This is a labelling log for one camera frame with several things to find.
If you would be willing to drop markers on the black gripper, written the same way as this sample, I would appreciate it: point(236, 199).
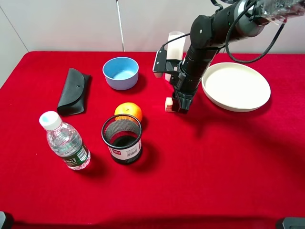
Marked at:
point(183, 98)

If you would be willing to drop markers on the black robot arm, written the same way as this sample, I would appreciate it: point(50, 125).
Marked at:
point(209, 34)

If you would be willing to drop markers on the tall white cylinder cup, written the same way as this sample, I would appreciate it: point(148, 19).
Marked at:
point(175, 48)

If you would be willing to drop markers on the cream round plate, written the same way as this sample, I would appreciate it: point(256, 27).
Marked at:
point(235, 87)

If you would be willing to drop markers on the orange fruit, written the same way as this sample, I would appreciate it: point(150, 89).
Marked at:
point(130, 109)

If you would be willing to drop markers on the black mesh pen holder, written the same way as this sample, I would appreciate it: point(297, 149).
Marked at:
point(122, 134)

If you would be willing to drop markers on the blue plastic bowl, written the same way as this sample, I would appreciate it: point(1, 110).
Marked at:
point(121, 73)

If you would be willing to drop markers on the red tablecloth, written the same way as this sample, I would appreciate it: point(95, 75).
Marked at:
point(207, 169)

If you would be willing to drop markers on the black glasses case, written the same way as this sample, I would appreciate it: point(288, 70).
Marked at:
point(73, 96)

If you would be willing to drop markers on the clear water bottle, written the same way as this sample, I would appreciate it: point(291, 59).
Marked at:
point(65, 141)

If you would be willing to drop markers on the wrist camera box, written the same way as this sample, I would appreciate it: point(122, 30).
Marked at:
point(163, 65)

